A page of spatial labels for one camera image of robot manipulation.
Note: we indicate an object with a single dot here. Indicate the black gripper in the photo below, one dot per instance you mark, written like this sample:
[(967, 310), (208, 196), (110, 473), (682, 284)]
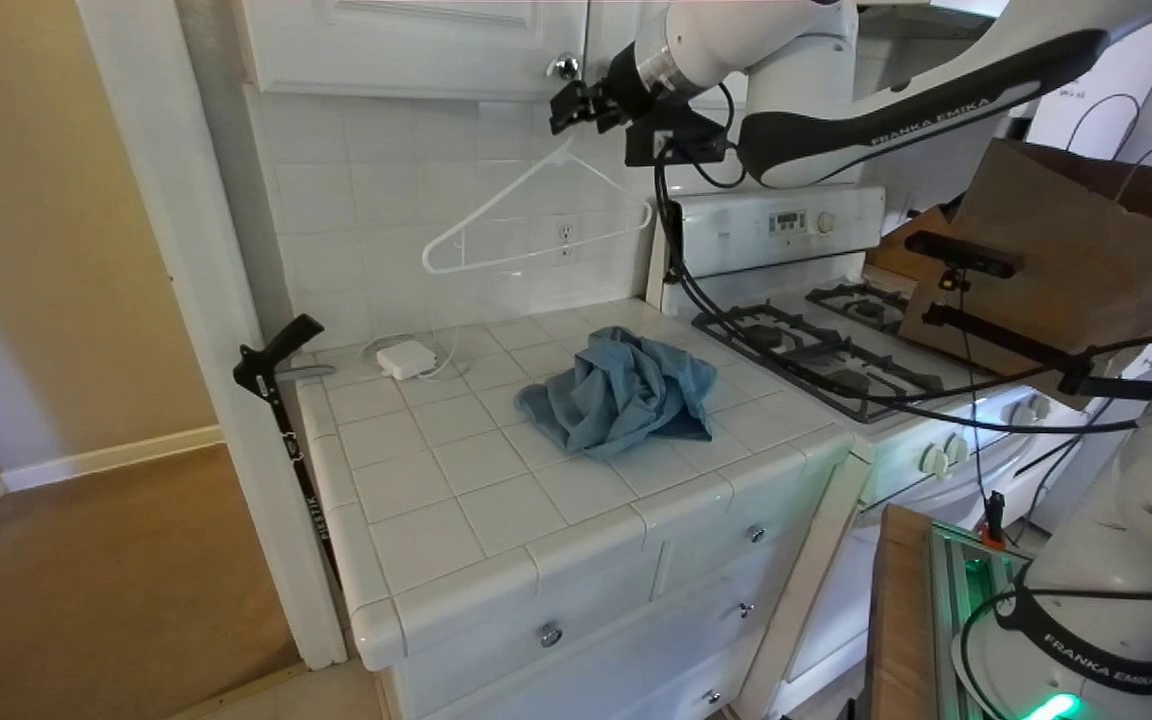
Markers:
[(635, 91)]

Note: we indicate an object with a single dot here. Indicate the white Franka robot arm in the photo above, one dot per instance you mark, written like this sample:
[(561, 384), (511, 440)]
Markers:
[(1136, 506)]

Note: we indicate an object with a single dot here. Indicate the white tiled counter cabinet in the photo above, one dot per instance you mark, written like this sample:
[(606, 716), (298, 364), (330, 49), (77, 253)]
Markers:
[(498, 652)]

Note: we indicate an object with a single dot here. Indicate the silver cabinet knob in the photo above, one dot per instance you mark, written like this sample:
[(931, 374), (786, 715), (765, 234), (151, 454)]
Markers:
[(559, 61)]

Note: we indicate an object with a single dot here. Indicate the narrow white cabinet door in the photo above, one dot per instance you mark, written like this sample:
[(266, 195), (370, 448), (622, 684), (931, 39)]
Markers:
[(609, 27)]

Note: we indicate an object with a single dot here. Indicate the wide white cabinet door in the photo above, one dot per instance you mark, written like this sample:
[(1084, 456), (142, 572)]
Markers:
[(401, 47)]

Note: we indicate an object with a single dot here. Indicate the blue crumpled cloth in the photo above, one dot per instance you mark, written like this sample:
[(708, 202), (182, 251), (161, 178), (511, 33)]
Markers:
[(616, 392)]

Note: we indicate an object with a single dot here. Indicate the small white box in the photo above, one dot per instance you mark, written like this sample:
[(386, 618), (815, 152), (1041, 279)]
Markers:
[(405, 356)]

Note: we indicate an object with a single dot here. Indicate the small black burner grate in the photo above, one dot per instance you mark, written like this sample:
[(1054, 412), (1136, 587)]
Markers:
[(871, 306)]

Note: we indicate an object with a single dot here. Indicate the white range hood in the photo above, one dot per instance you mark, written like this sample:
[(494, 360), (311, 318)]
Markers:
[(931, 17)]

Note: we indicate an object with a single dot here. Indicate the gas stove top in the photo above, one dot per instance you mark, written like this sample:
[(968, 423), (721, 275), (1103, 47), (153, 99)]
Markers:
[(871, 396)]

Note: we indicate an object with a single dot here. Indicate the silver drawer knob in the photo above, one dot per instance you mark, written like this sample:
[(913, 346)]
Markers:
[(755, 533), (551, 632), (708, 698), (738, 613)]

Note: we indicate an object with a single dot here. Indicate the white stove knob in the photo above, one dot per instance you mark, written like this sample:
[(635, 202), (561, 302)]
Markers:
[(1024, 409), (937, 456)]

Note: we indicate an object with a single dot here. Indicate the leaning pale wooden board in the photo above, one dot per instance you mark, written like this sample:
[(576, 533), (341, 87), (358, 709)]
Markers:
[(801, 587)]

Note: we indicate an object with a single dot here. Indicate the brown cardboard box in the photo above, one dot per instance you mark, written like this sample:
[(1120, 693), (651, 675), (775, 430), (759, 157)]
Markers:
[(1081, 266)]

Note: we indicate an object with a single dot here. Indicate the white baseboard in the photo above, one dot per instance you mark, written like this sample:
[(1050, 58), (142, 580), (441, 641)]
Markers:
[(110, 456)]

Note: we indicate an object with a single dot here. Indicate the brown wooden table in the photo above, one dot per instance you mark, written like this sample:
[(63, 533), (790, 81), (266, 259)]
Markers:
[(899, 624)]

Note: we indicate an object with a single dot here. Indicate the black clamp mount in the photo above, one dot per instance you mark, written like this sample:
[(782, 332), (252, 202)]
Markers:
[(271, 356)]

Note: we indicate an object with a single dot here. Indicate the white door frame post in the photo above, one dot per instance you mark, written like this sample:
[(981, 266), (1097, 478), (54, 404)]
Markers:
[(191, 266)]

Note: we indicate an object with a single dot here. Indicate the black stereo camera bar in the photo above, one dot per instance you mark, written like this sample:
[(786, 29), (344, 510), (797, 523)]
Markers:
[(960, 253)]

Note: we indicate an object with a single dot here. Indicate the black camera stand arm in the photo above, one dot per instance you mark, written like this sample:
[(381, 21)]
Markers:
[(1016, 341)]

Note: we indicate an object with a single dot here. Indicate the green lit base plate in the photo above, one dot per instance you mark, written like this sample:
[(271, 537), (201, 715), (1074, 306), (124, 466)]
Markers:
[(968, 600)]

